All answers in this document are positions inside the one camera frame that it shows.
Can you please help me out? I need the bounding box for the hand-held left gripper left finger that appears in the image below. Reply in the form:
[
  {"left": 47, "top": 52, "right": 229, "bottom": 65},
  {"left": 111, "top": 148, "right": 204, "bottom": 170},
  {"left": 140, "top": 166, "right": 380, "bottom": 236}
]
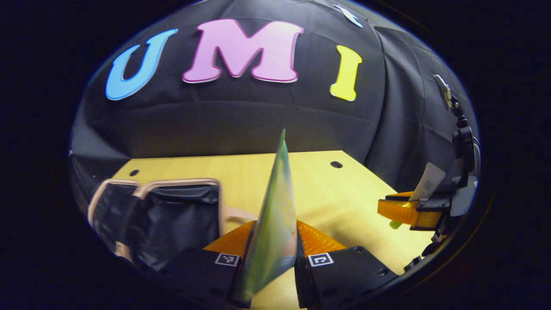
[{"left": 161, "top": 220, "right": 257, "bottom": 308}]

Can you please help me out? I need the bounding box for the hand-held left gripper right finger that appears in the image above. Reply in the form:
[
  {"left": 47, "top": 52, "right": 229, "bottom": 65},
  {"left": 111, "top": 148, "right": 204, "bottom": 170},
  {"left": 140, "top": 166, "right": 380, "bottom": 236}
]
[{"left": 295, "top": 220, "right": 399, "bottom": 310}]

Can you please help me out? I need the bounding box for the light green skincare tube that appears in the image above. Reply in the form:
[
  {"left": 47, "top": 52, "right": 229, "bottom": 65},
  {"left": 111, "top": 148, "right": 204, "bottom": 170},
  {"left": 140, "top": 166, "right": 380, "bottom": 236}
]
[{"left": 390, "top": 163, "right": 446, "bottom": 229}]

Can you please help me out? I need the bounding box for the pink suitcase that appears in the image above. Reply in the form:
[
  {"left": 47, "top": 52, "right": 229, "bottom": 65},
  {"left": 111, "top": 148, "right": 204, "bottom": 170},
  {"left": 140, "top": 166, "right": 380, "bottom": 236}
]
[{"left": 87, "top": 178, "right": 259, "bottom": 264}]

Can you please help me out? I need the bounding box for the black backdrop cloth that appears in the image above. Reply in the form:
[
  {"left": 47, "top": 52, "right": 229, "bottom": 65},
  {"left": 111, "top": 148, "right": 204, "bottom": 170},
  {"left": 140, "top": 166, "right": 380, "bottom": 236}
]
[{"left": 69, "top": 0, "right": 480, "bottom": 216}]

